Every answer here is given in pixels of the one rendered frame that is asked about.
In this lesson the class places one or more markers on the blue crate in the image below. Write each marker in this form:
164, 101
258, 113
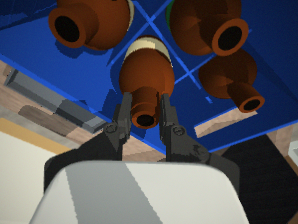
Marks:
90, 78

